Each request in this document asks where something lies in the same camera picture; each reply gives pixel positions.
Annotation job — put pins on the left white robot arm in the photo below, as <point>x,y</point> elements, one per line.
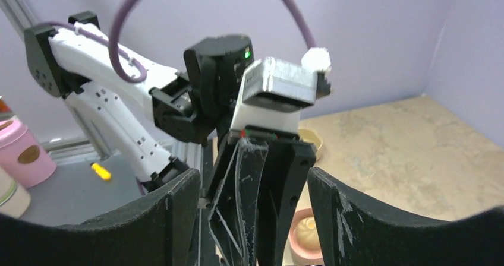
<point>217,142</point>

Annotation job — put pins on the beige cup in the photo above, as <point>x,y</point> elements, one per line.
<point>15,200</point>

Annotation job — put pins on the yellow small object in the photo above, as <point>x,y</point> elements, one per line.
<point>103,173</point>

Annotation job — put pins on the beige steamed bun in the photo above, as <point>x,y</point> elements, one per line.
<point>306,234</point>

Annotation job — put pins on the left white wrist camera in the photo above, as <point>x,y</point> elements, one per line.
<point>274,91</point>

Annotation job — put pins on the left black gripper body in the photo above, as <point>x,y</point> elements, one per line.
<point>255,186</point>

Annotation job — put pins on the pink cup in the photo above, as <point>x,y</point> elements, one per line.
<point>22,157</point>

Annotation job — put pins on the pink lunch box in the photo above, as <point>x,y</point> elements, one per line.
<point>299,255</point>

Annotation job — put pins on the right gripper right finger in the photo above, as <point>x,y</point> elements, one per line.
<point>357,229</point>

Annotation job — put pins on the beige lunch box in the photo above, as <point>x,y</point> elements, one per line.
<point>312,137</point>

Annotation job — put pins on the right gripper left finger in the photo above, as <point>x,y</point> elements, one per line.
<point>155,229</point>

